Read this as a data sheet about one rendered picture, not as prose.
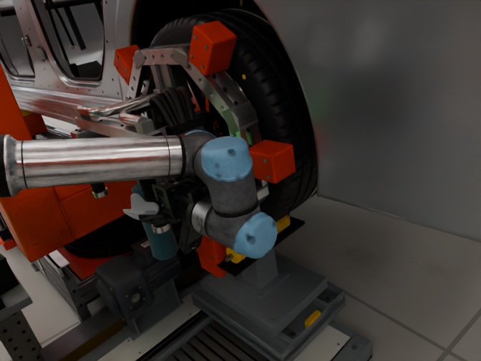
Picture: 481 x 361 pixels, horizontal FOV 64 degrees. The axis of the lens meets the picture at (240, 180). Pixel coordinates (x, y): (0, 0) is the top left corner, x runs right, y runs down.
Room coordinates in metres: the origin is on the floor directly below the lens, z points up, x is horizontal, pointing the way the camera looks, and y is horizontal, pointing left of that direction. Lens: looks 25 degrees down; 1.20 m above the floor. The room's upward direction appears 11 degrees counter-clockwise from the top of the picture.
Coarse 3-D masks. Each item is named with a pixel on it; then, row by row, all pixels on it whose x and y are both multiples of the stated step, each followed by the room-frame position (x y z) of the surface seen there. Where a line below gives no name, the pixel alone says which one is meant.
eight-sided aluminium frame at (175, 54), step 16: (160, 48) 1.05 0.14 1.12; (176, 48) 0.97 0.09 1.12; (144, 64) 1.11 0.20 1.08; (160, 64) 1.04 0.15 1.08; (192, 64) 0.93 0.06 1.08; (144, 80) 1.22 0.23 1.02; (208, 80) 0.90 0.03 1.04; (224, 80) 0.92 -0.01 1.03; (128, 96) 1.23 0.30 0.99; (208, 96) 0.90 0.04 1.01; (224, 96) 0.88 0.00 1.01; (240, 96) 0.89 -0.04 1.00; (144, 112) 1.28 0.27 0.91; (224, 112) 0.86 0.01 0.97; (240, 112) 0.85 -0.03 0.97; (240, 128) 0.84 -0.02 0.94; (256, 128) 0.87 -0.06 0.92
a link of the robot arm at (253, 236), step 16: (256, 208) 0.53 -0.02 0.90; (208, 224) 0.56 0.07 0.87; (224, 224) 0.52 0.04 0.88; (240, 224) 0.51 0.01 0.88; (256, 224) 0.50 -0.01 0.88; (272, 224) 0.52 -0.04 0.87; (224, 240) 0.53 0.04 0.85; (240, 240) 0.50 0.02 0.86; (256, 240) 0.50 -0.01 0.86; (272, 240) 0.52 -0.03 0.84; (256, 256) 0.50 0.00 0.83
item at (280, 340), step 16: (336, 288) 1.11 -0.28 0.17; (208, 304) 1.15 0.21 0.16; (224, 304) 1.16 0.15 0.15; (320, 304) 1.05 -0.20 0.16; (336, 304) 1.05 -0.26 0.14; (224, 320) 1.09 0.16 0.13; (240, 320) 1.06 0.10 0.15; (304, 320) 1.00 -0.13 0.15; (320, 320) 0.99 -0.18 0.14; (240, 336) 1.02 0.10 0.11; (256, 336) 0.95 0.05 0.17; (272, 336) 0.96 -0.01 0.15; (288, 336) 0.93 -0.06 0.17; (304, 336) 0.94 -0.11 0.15; (272, 352) 0.90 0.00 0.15; (288, 352) 0.88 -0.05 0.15
